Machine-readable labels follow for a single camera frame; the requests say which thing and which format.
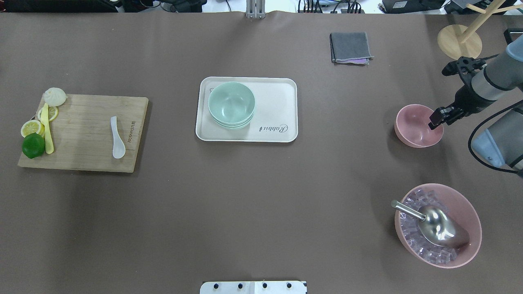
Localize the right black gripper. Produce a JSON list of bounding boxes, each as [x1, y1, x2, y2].
[[428, 85, 491, 130]]

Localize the small pink bowl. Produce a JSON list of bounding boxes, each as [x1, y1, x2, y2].
[[394, 104, 443, 148]]

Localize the white ceramic spoon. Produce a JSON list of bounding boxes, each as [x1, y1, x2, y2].
[[110, 116, 126, 159]]

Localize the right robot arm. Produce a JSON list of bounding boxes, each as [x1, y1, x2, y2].
[[428, 37, 523, 176]]

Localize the large pink ice bowl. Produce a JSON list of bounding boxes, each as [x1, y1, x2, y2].
[[394, 183, 482, 268]]

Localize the wooden mug tree stand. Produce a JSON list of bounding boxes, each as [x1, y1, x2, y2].
[[437, 0, 523, 60]]

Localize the clear ice cubes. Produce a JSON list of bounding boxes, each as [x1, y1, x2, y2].
[[399, 188, 460, 265]]

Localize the purple cloth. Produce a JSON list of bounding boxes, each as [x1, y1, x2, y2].
[[333, 58, 369, 65]]

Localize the black framed object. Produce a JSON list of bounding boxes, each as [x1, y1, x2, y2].
[[503, 27, 523, 45]]

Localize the metal ice scoop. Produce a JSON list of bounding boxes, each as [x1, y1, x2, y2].
[[391, 200, 469, 249]]

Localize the grey folded cloth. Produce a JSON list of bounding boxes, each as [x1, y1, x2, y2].
[[329, 32, 374, 63]]

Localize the white rabbit tray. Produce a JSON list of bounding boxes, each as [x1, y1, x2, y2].
[[195, 76, 298, 143]]

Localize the stacked green bowls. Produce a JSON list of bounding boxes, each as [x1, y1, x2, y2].
[[208, 82, 256, 129]]

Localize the bamboo cutting board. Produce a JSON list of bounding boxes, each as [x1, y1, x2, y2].
[[18, 94, 149, 173]]

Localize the lemon slice upper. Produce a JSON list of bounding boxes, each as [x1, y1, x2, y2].
[[36, 106, 59, 122]]

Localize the lemon slice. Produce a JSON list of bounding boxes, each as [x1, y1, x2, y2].
[[36, 106, 59, 122], [20, 120, 45, 138]]

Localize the yellow plastic knife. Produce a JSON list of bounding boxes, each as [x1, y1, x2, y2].
[[40, 103, 54, 154]]

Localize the lemon slice lower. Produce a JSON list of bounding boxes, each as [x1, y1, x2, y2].
[[20, 120, 45, 138]]

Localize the green lime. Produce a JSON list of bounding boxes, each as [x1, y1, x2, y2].
[[21, 133, 45, 159]]

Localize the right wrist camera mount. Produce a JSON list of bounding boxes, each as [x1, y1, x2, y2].
[[441, 56, 491, 87]]

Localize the metal bracket at table edge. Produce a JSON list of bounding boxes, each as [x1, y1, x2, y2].
[[246, 0, 266, 19]]

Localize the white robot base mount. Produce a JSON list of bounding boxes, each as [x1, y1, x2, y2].
[[199, 281, 308, 294]]

